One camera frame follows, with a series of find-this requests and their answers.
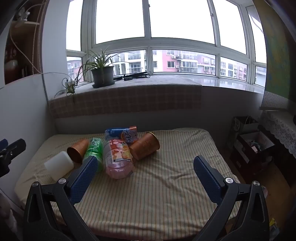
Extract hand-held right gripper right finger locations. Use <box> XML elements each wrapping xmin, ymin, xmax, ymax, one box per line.
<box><xmin>192</xmin><ymin>155</ymin><xmax>271</xmax><ymax>241</ymax></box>

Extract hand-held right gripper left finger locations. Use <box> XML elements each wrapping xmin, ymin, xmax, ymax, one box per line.
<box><xmin>22</xmin><ymin>156</ymin><xmax>100</xmax><ymax>241</ymax></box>

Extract large copper cup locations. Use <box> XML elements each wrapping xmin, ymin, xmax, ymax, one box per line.
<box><xmin>129</xmin><ymin>131</ymin><xmax>161</xmax><ymax>161</ymax></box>

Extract small copper cup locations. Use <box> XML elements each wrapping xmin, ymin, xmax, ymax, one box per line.
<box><xmin>67</xmin><ymin>138</ymin><xmax>90</xmax><ymax>165</ymax></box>

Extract white plastic cup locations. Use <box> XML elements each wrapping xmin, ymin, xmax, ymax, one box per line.
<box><xmin>44</xmin><ymin>151</ymin><xmax>75</xmax><ymax>180</ymax></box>

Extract green plastic bottle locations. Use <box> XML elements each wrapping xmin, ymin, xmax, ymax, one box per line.
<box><xmin>83</xmin><ymin>137</ymin><xmax>104</xmax><ymax>173</ymax></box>

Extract pink juice bottle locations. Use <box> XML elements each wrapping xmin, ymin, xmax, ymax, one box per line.
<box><xmin>103</xmin><ymin>138</ymin><xmax>135</xmax><ymax>179</ymax></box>

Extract open cardboard box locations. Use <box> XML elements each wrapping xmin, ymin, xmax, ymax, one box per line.
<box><xmin>231</xmin><ymin>131</ymin><xmax>276</xmax><ymax>177</ymax></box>

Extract blue orange drink bottle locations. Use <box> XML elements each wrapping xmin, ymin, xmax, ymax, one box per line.
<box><xmin>105</xmin><ymin>126</ymin><xmax>138</xmax><ymax>145</ymax></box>

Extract paper shopping bag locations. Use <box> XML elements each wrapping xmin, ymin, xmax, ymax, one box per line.
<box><xmin>228</xmin><ymin>115</ymin><xmax>260</xmax><ymax>149</ymax></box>

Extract white cloth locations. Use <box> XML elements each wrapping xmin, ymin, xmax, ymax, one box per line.
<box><xmin>0</xmin><ymin>192</ymin><xmax>19</xmax><ymax>241</ymax></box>

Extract white lace tablecloth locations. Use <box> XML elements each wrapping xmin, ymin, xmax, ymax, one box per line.
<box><xmin>260</xmin><ymin>91</ymin><xmax>296</xmax><ymax>158</ymax></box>

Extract plaid window seat cushion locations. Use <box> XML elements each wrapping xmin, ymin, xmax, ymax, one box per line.
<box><xmin>49</xmin><ymin>76</ymin><xmax>202</xmax><ymax>119</ymax></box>

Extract wooden shelf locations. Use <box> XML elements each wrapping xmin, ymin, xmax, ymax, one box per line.
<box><xmin>4</xmin><ymin>0</ymin><xmax>45</xmax><ymax>85</ymax></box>

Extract stone window sill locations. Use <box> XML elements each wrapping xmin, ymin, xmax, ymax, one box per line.
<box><xmin>189</xmin><ymin>76</ymin><xmax>265</xmax><ymax>93</ymax></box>

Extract potted spider plant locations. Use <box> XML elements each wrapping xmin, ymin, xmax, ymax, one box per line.
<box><xmin>54</xmin><ymin>46</ymin><xmax>135</xmax><ymax>97</ymax></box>

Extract black power strip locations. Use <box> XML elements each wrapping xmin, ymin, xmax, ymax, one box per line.
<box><xmin>113</xmin><ymin>72</ymin><xmax>152</xmax><ymax>81</ymax></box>

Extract white clip lamp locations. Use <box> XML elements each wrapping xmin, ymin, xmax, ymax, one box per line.
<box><xmin>13</xmin><ymin>6</ymin><xmax>40</xmax><ymax>25</ymax></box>

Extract white cable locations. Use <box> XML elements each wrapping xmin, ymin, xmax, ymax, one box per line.
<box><xmin>10</xmin><ymin>0</ymin><xmax>69</xmax><ymax>81</ymax></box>

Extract white window frame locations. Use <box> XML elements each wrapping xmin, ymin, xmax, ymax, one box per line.
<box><xmin>66</xmin><ymin>0</ymin><xmax>268</xmax><ymax>88</ymax></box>

